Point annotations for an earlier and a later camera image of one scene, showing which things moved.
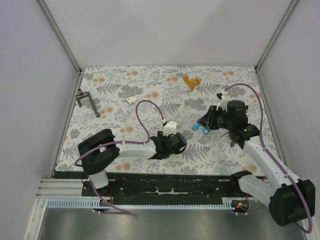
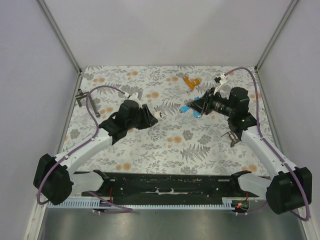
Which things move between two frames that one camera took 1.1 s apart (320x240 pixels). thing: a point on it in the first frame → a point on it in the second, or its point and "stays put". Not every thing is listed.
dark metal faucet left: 84,94 stays put
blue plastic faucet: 198,126 → 188,110
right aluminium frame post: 270,42 stays put
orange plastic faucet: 192,84 stays put
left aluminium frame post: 54,25 stays put
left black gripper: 160,135 → 151,119
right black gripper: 208,120 → 204,105
